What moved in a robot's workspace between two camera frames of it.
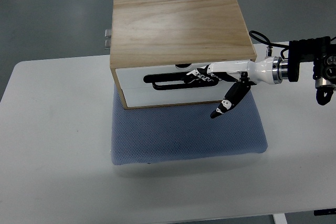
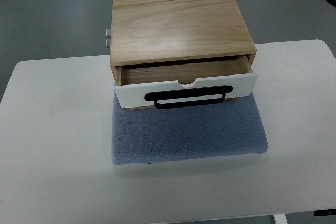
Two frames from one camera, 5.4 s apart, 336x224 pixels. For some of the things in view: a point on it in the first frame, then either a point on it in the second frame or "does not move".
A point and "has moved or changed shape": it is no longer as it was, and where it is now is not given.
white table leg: [280, 219] does not move
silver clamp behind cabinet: [107, 35] does not move
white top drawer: [167, 77] has moved or changed shape
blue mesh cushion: [184, 131] does not move
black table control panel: [324, 212] does not move
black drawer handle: [179, 81] -> [158, 96]
